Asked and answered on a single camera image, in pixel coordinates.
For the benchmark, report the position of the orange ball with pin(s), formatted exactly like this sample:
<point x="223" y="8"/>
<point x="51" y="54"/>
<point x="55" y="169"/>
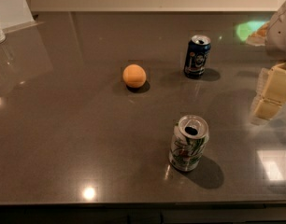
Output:
<point x="134" y="76"/>

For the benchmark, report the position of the blue pepsi can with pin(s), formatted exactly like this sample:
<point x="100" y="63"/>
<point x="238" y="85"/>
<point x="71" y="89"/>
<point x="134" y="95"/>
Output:
<point x="197" y="52"/>

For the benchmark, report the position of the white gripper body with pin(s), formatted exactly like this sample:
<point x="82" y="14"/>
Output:
<point x="280" y="34"/>

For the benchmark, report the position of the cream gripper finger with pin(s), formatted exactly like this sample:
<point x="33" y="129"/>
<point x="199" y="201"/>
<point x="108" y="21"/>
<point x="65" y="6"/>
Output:
<point x="270" y="93"/>

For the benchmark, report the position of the green white 7up can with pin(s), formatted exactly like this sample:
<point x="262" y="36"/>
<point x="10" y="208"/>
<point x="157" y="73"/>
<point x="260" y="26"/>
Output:
<point x="189" y="140"/>

